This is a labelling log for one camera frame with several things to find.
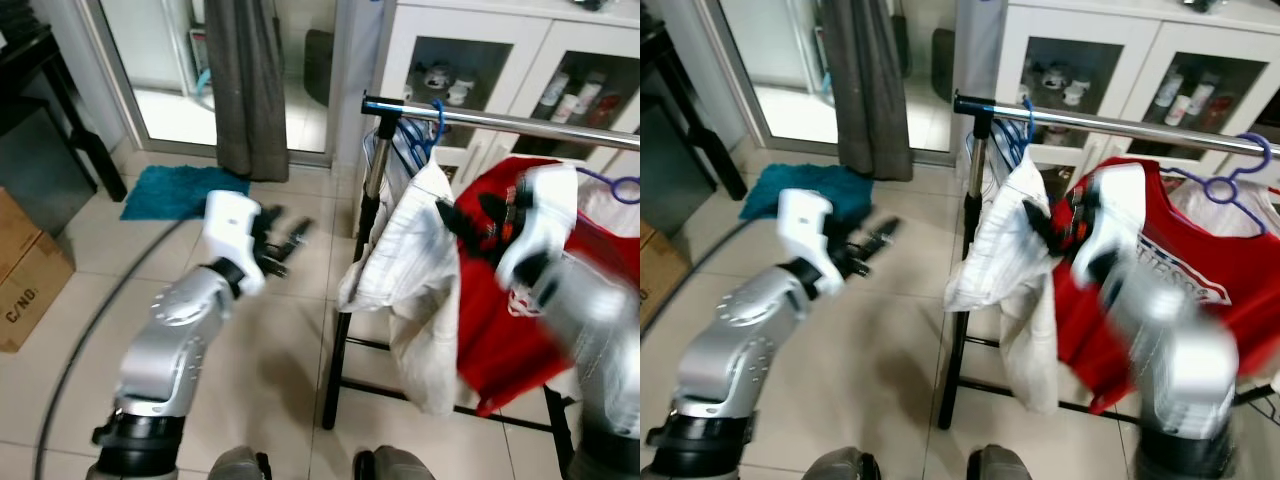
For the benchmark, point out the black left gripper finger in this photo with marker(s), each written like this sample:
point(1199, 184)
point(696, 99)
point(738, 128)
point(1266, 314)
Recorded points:
point(880, 243)
point(274, 222)
point(860, 223)
point(298, 243)

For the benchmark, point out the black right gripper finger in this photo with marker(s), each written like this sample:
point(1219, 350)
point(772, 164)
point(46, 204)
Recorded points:
point(490, 210)
point(1042, 228)
point(458, 228)
point(1065, 207)

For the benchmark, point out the purple plastic hanger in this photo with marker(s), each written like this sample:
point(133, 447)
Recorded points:
point(595, 177)
point(1216, 188)

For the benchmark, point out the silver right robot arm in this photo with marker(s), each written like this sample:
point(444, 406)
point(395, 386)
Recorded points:
point(590, 330)
point(1170, 350)

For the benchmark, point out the blue plastic hanger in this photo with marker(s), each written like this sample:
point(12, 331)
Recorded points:
point(1030, 125)
point(438, 125)

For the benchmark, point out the white striped button shirt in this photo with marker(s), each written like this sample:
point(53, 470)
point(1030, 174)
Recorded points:
point(410, 250)
point(1005, 250)

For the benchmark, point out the metal clothes rack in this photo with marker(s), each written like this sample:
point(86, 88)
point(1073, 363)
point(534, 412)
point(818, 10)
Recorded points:
point(1100, 118)
point(500, 118)

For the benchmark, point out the teal floor mat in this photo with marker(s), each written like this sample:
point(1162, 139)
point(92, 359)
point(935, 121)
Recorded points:
point(165, 195)
point(760, 200)

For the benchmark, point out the red jersey with white trim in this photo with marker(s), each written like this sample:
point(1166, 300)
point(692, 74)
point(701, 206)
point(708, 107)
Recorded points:
point(1070, 350)
point(490, 330)

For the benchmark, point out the white sliding glass door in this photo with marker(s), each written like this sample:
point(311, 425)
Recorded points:
point(170, 120)
point(790, 120)

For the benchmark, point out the grey curtain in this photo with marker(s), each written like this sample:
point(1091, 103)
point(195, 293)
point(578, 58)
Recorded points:
point(248, 90)
point(870, 90)

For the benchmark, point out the cardboard box printed C/NO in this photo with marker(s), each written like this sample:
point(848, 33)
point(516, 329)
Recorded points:
point(35, 300)
point(655, 280)

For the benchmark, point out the white glass-door cabinet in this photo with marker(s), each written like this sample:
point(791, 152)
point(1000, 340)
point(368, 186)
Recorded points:
point(560, 35)
point(1160, 35)

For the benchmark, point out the grey robot left leg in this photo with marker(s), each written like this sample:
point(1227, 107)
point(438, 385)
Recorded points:
point(840, 465)
point(238, 465)

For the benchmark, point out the grey robot leg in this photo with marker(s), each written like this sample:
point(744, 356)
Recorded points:
point(840, 465)
point(238, 465)
point(395, 465)
point(1005, 465)

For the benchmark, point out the grey robot right leg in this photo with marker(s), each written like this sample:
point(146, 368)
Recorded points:
point(1005, 465)
point(395, 465)

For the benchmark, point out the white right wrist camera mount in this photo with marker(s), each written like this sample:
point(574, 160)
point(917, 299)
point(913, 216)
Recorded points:
point(545, 215)
point(1115, 215)

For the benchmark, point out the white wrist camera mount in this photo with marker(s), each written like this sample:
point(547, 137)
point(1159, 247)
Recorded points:
point(232, 228)
point(803, 228)
point(1115, 215)
point(545, 215)

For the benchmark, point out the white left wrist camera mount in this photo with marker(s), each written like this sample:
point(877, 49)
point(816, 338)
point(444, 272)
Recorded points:
point(232, 228)
point(803, 228)

